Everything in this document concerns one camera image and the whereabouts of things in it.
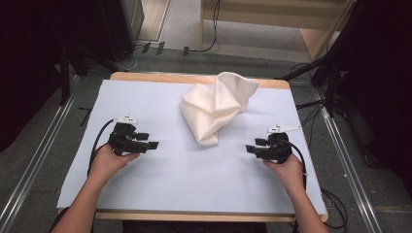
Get black tripod stand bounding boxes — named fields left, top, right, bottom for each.
left=274, top=54, right=338, bottom=117

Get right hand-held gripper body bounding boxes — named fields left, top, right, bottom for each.
left=254, top=123, right=303, bottom=164

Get black floor cable loop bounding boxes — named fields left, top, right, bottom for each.
left=320, top=188, right=350, bottom=231

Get person's right hand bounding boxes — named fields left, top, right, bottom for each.
left=262, top=153, right=305, bottom=195

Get wooden table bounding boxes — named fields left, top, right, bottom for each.
left=57, top=71, right=328, bottom=223

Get black cabinet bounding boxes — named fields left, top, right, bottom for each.
left=98, top=0, right=146, bottom=63

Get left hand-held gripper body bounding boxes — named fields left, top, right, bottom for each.
left=107, top=114, right=151, bottom=157

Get person's left hand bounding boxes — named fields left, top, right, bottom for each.
left=87, top=144, right=141, bottom=187

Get white towel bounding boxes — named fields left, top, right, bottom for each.
left=179, top=71, right=260, bottom=147

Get light wooden shelf unit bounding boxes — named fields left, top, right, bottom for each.
left=198, top=0, right=358, bottom=62

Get right hand-held gripper black cable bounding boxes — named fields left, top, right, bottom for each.
left=285, top=139, right=308, bottom=192

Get white table mat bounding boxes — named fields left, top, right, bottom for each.
left=56, top=79, right=327, bottom=216

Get hanging black cable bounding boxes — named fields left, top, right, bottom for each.
left=189, top=0, right=222, bottom=53

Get white floor cable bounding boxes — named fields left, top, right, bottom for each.
left=111, top=45, right=145, bottom=72

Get aluminium floor rail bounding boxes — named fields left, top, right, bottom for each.
left=0, top=75, right=81, bottom=233
left=311, top=86, right=385, bottom=233

